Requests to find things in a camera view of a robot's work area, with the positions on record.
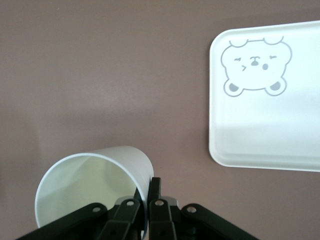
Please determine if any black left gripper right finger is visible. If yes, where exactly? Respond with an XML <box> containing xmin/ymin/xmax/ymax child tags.
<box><xmin>148</xmin><ymin>176</ymin><xmax>262</xmax><ymax>240</ymax></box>

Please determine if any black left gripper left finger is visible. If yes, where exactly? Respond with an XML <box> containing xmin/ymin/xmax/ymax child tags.
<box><xmin>13</xmin><ymin>186</ymin><xmax>141</xmax><ymax>240</ymax></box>

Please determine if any white plastic cup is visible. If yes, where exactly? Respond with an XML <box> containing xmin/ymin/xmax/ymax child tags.
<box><xmin>34</xmin><ymin>145</ymin><xmax>155</xmax><ymax>240</ymax></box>

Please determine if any white tray with bear print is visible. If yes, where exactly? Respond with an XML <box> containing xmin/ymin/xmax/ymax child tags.
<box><xmin>208</xmin><ymin>19</ymin><xmax>320</xmax><ymax>173</ymax></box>

